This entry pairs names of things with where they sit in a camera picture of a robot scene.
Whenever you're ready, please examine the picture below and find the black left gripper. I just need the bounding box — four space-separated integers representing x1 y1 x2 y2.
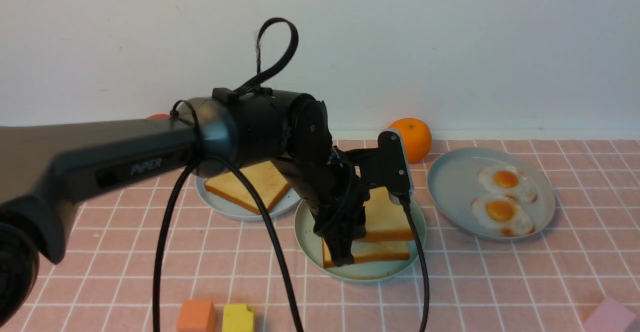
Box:
272 145 378 268

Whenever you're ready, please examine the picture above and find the toast slice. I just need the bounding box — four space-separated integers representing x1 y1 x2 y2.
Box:
358 187 414 243
204 161 292 216
321 240 410 269

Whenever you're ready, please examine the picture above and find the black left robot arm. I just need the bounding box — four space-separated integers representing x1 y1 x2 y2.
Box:
1 88 370 332

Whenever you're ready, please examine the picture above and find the green center plate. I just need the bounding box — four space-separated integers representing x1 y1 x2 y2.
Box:
294 201 419 284

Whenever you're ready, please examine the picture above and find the light blue plate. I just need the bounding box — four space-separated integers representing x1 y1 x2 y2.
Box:
194 177 301 221

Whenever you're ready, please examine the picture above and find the yellow cube block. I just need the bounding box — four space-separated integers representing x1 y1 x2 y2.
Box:
222 304 256 332

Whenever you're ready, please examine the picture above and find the orange fruit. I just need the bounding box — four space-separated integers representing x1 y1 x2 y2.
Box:
388 118 433 164

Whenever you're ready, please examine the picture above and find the grey egg plate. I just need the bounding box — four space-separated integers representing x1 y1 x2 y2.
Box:
427 147 557 242

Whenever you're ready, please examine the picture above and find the orange cube block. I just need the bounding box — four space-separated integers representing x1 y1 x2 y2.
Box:
176 300 217 332

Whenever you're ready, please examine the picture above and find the lower fried egg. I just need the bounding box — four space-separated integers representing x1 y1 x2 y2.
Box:
470 193 535 237

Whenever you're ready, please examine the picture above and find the fried egg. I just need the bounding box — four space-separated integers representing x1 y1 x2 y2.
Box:
470 193 535 237
477 165 538 203

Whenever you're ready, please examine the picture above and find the upper fried egg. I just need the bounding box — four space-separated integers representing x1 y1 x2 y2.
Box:
477 165 538 203

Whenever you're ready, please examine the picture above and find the pink checkered tablecloth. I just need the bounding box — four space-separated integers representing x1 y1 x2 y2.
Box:
1 139 640 332

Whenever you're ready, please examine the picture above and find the pink cube block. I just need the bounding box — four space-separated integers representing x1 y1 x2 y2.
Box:
582 297 637 332

